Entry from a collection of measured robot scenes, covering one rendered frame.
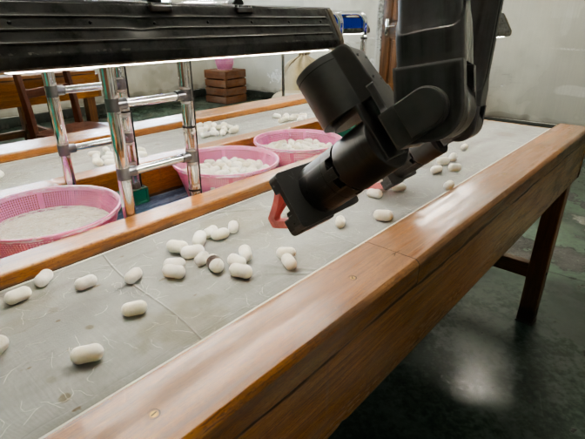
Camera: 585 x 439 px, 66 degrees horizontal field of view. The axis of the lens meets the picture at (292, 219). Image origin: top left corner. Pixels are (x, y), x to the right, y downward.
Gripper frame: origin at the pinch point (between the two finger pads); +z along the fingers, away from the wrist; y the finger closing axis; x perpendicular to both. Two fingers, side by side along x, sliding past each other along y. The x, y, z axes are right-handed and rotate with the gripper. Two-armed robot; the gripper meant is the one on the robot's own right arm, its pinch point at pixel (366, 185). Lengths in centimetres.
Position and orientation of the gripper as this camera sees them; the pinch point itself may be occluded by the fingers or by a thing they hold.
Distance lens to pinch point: 101.1
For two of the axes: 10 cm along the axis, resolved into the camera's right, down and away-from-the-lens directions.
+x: 4.8, 8.7, -0.8
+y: -6.7, 3.1, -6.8
